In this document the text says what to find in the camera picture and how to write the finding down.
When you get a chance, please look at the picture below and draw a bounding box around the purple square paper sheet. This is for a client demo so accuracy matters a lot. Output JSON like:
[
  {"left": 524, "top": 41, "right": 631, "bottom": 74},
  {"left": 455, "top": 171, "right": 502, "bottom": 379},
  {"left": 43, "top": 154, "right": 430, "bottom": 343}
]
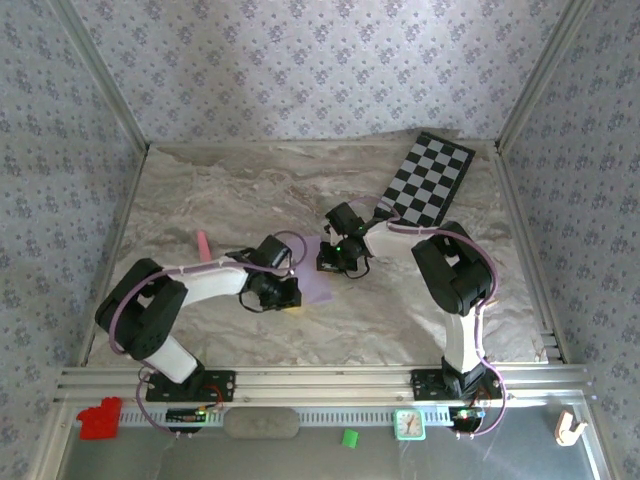
[{"left": 284, "top": 235, "right": 335, "bottom": 305}]

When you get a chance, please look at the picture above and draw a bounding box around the teal square clock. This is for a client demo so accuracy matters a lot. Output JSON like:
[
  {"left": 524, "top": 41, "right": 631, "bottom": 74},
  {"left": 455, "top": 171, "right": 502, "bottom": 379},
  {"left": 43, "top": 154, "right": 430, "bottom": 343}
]
[{"left": 394, "top": 408, "right": 427, "bottom": 442}]

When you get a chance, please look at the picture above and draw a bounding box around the black and grey chessboard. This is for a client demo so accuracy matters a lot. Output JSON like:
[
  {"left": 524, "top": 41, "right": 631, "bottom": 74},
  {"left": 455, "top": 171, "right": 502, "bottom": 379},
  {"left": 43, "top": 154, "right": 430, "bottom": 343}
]
[{"left": 373, "top": 130, "right": 477, "bottom": 231}]

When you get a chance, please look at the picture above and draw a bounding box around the grey oval pad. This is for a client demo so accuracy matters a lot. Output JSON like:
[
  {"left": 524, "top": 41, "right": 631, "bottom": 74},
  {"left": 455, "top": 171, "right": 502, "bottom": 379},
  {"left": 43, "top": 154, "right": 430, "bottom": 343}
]
[{"left": 223, "top": 407, "right": 301, "bottom": 440}]

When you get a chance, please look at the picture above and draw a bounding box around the red toy block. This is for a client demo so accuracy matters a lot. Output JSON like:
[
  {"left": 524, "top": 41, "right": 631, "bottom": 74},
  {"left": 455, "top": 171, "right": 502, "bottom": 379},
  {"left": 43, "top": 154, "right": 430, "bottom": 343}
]
[{"left": 76, "top": 396, "right": 124, "bottom": 441}]

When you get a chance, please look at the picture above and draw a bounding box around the wooden hook piece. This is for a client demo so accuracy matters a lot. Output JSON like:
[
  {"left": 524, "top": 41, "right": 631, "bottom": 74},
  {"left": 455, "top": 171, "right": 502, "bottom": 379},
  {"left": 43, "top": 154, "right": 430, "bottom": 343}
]
[{"left": 555, "top": 409, "right": 589, "bottom": 447}]

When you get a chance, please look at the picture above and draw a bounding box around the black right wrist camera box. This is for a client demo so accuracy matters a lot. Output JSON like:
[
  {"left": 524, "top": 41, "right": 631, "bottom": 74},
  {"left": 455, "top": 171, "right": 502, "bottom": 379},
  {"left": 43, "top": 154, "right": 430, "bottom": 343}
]
[{"left": 324, "top": 202, "right": 365, "bottom": 237}]

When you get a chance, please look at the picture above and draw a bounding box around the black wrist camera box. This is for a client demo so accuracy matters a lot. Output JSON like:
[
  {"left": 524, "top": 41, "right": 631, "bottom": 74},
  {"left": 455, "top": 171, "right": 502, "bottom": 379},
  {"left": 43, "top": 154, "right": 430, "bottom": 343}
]
[
  {"left": 225, "top": 234, "right": 292, "bottom": 272},
  {"left": 324, "top": 202, "right": 365, "bottom": 237}
]

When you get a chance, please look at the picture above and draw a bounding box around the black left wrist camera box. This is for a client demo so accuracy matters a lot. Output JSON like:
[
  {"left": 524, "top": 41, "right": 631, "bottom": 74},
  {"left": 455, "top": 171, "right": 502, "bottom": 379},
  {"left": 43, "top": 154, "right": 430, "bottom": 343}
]
[{"left": 225, "top": 234, "right": 292, "bottom": 272}]

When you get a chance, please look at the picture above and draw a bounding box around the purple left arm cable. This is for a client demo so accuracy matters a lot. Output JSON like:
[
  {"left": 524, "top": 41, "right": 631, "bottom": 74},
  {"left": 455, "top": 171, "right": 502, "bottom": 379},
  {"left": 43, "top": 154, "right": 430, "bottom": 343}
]
[{"left": 107, "top": 229, "right": 309, "bottom": 440}]

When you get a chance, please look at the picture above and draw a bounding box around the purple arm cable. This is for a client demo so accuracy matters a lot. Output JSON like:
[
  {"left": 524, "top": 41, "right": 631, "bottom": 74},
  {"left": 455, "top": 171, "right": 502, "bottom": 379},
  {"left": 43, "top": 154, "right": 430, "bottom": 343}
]
[
  {"left": 107, "top": 229, "right": 309, "bottom": 440},
  {"left": 344, "top": 196, "right": 509, "bottom": 440}
]

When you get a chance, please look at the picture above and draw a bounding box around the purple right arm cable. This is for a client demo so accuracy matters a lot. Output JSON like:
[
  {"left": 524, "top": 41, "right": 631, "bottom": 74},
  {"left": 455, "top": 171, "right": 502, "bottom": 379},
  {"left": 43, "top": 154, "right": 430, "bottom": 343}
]
[{"left": 344, "top": 196, "right": 509, "bottom": 440}]

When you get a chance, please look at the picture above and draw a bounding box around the aluminium mounting rail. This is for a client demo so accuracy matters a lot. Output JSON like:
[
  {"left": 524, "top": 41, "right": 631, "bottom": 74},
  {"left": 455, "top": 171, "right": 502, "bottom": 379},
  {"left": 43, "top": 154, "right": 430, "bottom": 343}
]
[{"left": 54, "top": 364, "right": 594, "bottom": 401}]

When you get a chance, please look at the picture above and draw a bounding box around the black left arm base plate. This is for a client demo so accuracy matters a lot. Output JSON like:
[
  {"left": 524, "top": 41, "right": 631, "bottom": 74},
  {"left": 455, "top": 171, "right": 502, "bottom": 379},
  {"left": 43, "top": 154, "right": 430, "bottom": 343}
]
[{"left": 144, "top": 369, "right": 237, "bottom": 403}]

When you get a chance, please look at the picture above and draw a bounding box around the grey slotted cable duct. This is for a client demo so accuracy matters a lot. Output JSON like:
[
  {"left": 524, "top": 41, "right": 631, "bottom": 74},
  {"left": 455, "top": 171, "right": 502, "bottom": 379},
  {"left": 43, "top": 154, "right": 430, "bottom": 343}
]
[{"left": 119, "top": 407, "right": 451, "bottom": 426}]

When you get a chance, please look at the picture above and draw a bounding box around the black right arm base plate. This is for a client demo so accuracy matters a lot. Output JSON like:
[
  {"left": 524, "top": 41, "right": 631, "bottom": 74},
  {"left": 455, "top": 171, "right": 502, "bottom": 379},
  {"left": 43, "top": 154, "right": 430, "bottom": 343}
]
[{"left": 409, "top": 368, "right": 504, "bottom": 401}]

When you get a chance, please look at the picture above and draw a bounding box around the aluminium side rail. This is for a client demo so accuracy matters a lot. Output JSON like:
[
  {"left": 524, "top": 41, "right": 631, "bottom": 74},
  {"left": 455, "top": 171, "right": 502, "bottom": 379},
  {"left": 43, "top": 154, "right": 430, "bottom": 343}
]
[
  {"left": 492, "top": 147, "right": 566, "bottom": 364},
  {"left": 79, "top": 147, "right": 151, "bottom": 366}
]

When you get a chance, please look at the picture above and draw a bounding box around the aluminium frame post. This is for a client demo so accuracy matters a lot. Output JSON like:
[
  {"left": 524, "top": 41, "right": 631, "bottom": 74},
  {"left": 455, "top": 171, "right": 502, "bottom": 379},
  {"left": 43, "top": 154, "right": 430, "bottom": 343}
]
[
  {"left": 494, "top": 0, "right": 596, "bottom": 151},
  {"left": 52, "top": 0, "right": 151, "bottom": 151}
]

